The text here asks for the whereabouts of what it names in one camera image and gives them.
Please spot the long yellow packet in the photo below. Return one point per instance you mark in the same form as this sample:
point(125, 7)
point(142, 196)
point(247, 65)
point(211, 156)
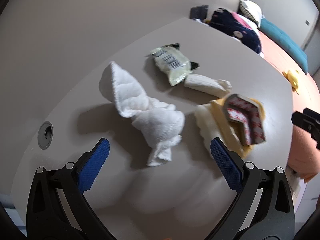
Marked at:
point(226, 127)

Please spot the dark wall outlet panel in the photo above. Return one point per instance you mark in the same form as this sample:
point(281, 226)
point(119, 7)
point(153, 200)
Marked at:
point(198, 11)

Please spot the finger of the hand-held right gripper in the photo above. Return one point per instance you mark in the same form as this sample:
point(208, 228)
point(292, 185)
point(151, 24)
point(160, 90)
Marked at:
point(311, 112)
point(306, 123)

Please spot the pink fleece blanket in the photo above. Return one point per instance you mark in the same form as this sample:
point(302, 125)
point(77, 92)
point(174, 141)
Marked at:
point(243, 20)

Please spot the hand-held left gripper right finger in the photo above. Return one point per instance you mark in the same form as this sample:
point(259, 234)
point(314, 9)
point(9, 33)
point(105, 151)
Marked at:
point(225, 162)

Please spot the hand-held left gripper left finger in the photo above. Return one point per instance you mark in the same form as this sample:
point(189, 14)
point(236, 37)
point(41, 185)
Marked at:
point(96, 162)

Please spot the navy patterned blanket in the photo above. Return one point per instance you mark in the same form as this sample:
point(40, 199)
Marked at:
point(235, 30)

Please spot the teal cushion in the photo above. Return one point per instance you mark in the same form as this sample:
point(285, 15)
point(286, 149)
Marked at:
point(282, 40)

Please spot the white waffle cloth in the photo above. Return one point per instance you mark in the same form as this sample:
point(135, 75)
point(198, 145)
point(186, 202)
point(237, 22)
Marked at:
point(205, 83)

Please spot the yellow plush toy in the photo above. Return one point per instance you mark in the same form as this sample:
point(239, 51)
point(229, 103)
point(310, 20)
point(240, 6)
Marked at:
point(291, 78)

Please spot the red and white tape card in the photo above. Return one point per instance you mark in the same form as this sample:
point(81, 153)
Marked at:
point(246, 120)

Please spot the white quilted towel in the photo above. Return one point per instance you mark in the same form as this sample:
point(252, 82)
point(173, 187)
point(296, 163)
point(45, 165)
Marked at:
point(140, 100)

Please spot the checkered pillow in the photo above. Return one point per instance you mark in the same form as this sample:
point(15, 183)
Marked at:
point(251, 11)

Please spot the green and white wrapper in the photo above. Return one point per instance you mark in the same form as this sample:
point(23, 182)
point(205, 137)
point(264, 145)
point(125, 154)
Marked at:
point(172, 65)

